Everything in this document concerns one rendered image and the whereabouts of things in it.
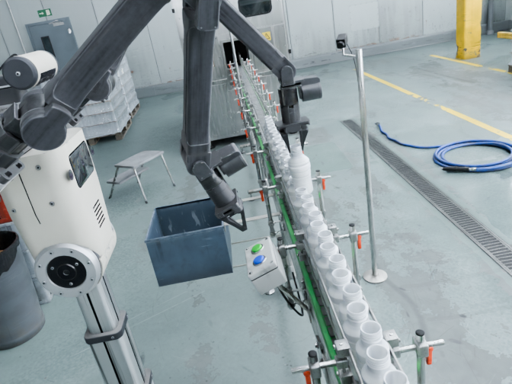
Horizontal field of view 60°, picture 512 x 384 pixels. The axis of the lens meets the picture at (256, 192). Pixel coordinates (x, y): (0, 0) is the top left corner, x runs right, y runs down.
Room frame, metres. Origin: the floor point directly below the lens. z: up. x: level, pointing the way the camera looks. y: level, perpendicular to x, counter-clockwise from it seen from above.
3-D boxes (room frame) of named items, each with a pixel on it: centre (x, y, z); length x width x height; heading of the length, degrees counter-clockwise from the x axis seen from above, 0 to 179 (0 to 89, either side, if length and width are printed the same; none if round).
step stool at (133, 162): (4.64, 1.25, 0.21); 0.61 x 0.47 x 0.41; 54
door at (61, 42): (11.18, 4.01, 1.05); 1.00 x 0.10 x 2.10; 91
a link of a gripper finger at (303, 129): (1.33, -0.15, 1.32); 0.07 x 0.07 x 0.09; 1
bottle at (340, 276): (0.80, -0.15, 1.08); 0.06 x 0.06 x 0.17
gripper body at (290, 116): (1.33, -0.15, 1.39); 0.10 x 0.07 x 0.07; 91
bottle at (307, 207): (1.15, -0.14, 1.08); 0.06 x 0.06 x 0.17
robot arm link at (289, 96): (1.33, -0.15, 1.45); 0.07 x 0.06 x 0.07; 92
